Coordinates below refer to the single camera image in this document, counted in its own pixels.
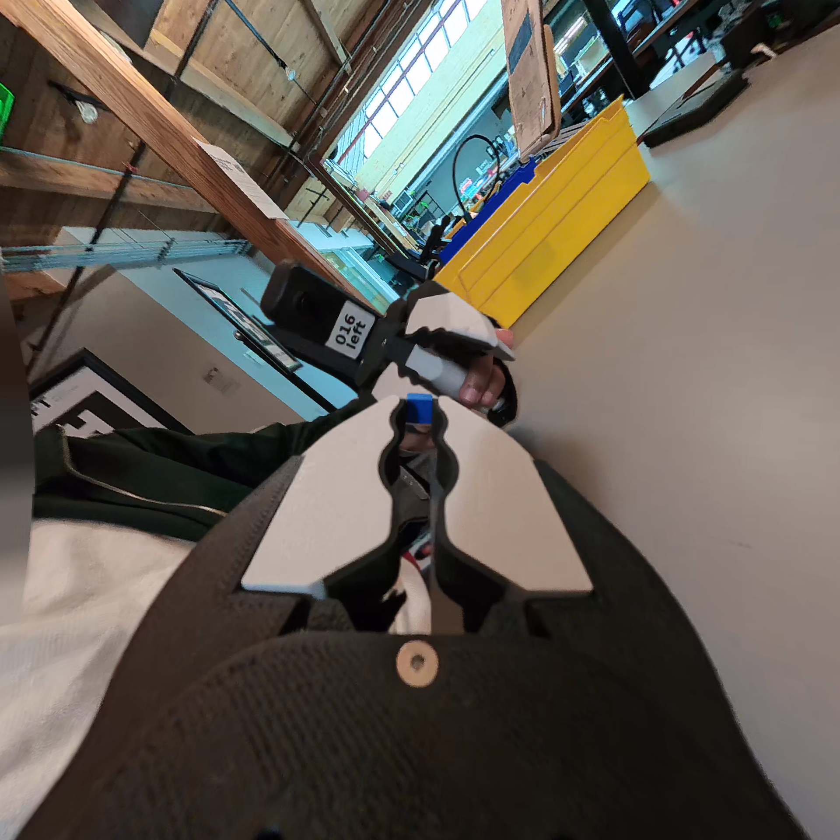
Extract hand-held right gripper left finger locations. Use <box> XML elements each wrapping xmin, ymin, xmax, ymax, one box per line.
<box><xmin>240</xmin><ymin>394</ymin><xmax>409</xmax><ymax>624</ymax></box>

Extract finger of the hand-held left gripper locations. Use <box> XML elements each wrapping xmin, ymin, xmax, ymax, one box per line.
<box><xmin>402</xmin><ymin>289</ymin><xmax>517</xmax><ymax>365</ymax></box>
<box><xmin>400</xmin><ymin>346</ymin><xmax>475</xmax><ymax>400</ymax></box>

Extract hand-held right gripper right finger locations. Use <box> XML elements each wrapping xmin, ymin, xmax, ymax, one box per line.
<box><xmin>427</xmin><ymin>394</ymin><xmax>595</xmax><ymax>634</ymax></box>

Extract person's left forearm green sleeve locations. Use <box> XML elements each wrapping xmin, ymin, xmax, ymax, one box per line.
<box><xmin>33</xmin><ymin>399</ymin><xmax>395</xmax><ymax>544</ymax></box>

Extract person's left hand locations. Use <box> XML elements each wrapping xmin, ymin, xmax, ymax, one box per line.
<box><xmin>458</xmin><ymin>328</ymin><xmax>515</xmax><ymax>412</ymax></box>

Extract long black framed picture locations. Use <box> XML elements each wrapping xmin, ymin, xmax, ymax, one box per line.
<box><xmin>173</xmin><ymin>268</ymin><xmax>304</xmax><ymax>375</ymax></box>

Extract blue plastic bin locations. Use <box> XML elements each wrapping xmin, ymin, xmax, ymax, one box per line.
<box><xmin>438</xmin><ymin>157</ymin><xmax>543</xmax><ymax>266</ymax></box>

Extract yellow plastic bin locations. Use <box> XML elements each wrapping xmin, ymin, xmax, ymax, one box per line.
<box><xmin>433</xmin><ymin>95</ymin><xmax>652</xmax><ymax>329</ymax></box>

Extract white paper notice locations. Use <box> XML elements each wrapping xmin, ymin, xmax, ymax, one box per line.
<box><xmin>197</xmin><ymin>139</ymin><xmax>290</xmax><ymax>221</ymax></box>

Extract framed black-white pattern picture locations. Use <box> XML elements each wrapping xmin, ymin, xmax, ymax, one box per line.
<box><xmin>29</xmin><ymin>348</ymin><xmax>193</xmax><ymax>439</ymax></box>

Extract brown cardboard sheet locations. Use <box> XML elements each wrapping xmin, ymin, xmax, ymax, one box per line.
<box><xmin>500</xmin><ymin>0</ymin><xmax>564</xmax><ymax>162</ymax></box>

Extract person's white shirt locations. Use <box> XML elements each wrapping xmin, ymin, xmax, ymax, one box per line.
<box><xmin>0</xmin><ymin>517</ymin><xmax>435</xmax><ymax>840</ymax></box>

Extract wooden beam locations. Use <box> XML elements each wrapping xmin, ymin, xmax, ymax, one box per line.
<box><xmin>0</xmin><ymin>0</ymin><xmax>395</xmax><ymax>311</ymax></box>

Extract ceiling lamp fixture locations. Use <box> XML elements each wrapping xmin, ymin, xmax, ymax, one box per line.
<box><xmin>49</xmin><ymin>81</ymin><xmax>101</xmax><ymax>127</ymax></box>

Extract flat black tray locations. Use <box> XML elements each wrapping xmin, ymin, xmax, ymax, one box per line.
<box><xmin>638</xmin><ymin>68</ymin><xmax>750</xmax><ymax>149</ymax></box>

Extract black cable loop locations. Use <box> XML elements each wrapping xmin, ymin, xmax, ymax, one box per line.
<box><xmin>451</xmin><ymin>134</ymin><xmax>508</xmax><ymax>221</ymax></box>

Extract black metal post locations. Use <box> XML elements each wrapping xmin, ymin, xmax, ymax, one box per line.
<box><xmin>583</xmin><ymin>0</ymin><xmax>652</xmax><ymax>101</ymax></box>

